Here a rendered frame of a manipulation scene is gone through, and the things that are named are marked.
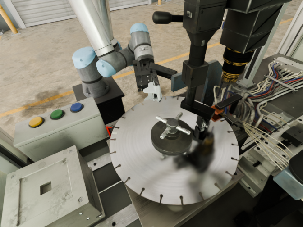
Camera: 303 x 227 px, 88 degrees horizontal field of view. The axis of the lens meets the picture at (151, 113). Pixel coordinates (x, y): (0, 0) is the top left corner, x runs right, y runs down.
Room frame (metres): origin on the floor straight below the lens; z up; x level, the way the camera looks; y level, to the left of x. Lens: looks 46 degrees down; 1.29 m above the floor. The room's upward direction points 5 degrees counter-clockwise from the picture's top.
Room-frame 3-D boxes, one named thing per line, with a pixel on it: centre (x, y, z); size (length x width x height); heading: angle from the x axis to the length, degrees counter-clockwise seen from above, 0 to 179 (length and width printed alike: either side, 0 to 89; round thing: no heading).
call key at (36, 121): (0.39, 0.41, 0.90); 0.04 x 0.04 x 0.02
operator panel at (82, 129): (0.41, 0.34, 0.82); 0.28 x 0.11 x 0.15; 116
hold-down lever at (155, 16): (0.31, -0.06, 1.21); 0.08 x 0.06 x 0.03; 116
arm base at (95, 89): (0.76, 0.31, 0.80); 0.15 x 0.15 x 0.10
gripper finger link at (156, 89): (0.43, -0.01, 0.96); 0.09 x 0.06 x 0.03; 7
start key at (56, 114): (0.42, 0.34, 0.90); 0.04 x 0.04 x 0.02
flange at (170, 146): (0.25, -0.05, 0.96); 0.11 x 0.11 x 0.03
